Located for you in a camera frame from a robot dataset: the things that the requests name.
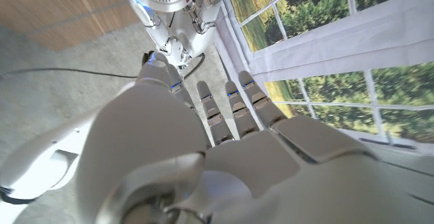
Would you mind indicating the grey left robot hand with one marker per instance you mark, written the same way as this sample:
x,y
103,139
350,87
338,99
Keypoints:
x,y
271,176

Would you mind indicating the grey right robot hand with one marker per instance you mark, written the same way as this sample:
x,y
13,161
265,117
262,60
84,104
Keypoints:
x,y
190,37

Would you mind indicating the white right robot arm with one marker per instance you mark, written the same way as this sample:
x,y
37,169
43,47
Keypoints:
x,y
40,163

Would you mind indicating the printed window backdrop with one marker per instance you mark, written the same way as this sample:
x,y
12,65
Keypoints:
x,y
339,30

